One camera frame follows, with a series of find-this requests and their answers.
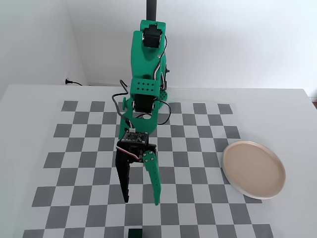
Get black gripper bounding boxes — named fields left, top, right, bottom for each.
left=115, top=140, right=162, bottom=206

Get dark green dice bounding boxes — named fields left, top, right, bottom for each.
left=128, top=228, right=144, bottom=238

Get beige round plate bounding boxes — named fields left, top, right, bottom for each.
left=222, top=140, right=286, bottom=200

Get grey white checkered mat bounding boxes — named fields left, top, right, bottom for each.
left=23, top=100, right=274, bottom=238

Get black vertical pole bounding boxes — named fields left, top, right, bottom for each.
left=146, top=0, right=159, bottom=22

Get white servo cable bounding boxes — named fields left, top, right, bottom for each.
left=116, top=145, right=143, bottom=161

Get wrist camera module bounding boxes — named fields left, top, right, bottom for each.
left=120, top=130, right=150, bottom=145

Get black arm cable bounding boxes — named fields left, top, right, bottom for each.
left=157, top=101, right=172, bottom=126

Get black camera cable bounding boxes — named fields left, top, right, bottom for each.
left=111, top=79, right=132, bottom=129

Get black wall plug cable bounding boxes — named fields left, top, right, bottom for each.
left=64, top=78, right=84, bottom=87

